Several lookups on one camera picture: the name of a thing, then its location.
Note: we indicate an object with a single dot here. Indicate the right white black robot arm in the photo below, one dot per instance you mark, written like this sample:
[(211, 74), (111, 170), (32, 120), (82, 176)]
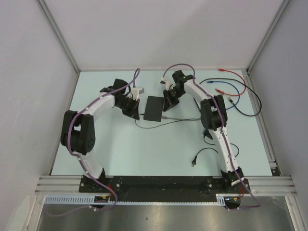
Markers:
[(213, 117)]

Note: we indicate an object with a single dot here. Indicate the grey slotted cable duct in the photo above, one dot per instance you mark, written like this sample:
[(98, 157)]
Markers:
[(98, 200)]

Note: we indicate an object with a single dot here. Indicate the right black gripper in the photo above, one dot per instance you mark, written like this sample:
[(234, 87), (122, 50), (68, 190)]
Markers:
[(169, 101)]

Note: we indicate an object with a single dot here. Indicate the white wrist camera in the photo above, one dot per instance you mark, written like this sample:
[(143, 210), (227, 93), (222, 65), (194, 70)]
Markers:
[(136, 92), (166, 83)]

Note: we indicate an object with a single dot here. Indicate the black power adapter brick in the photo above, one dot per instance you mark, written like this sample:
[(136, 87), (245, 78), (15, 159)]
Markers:
[(206, 133)]

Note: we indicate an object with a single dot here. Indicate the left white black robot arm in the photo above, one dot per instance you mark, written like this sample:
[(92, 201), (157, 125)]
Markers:
[(78, 129)]

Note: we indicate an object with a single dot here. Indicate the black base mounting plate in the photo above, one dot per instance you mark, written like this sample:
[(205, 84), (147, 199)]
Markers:
[(170, 188)]

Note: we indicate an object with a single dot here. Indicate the aluminium front frame rail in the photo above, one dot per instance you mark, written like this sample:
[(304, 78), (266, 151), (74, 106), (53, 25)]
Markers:
[(259, 185)]

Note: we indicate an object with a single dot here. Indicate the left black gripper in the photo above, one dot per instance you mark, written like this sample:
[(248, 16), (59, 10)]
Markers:
[(134, 112)]

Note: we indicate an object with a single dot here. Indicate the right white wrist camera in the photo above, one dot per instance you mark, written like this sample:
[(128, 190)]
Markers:
[(166, 83)]

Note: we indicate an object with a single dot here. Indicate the black network switch box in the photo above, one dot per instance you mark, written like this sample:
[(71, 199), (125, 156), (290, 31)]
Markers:
[(154, 108)]

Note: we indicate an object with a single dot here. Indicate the right aluminium side rail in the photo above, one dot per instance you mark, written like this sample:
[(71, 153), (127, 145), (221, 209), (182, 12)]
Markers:
[(265, 136)]

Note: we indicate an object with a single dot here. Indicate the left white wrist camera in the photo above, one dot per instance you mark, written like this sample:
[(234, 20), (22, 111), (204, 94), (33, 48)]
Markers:
[(136, 92)]

